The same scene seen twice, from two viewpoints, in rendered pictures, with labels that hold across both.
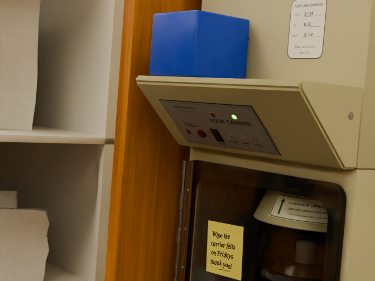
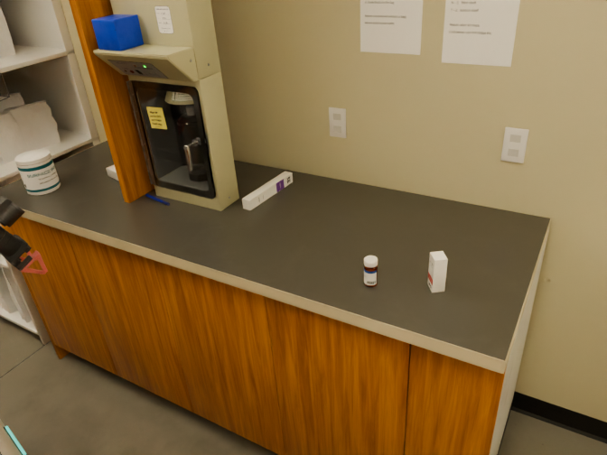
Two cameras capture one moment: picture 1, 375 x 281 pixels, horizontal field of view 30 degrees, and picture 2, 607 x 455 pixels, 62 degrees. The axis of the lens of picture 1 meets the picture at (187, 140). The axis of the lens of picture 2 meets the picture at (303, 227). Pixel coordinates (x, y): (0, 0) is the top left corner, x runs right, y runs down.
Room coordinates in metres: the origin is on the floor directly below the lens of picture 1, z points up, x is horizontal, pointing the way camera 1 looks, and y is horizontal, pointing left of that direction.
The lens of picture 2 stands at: (-0.77, 0.02, 1.81)
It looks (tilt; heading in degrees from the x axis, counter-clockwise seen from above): 31 degrees down; 342
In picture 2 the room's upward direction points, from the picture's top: 4 degrees counter-clockwise
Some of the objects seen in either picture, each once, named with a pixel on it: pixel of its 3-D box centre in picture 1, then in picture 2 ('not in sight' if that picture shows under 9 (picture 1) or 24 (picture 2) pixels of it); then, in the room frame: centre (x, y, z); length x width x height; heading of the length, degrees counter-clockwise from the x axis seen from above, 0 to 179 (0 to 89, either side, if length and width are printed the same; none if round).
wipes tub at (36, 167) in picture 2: not in sight; (38, 171); (1.39, 0.42, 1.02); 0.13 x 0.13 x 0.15
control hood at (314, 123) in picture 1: (236, 118); (145, 65); (0.94, -0.06, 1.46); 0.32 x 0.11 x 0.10; 40
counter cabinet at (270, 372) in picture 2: not in sight; (250, 307); (0.88, -0.27, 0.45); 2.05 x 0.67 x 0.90; 40
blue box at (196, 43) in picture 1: (198, 47); (117, 32); (1.01, -0.01, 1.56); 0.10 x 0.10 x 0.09; 40
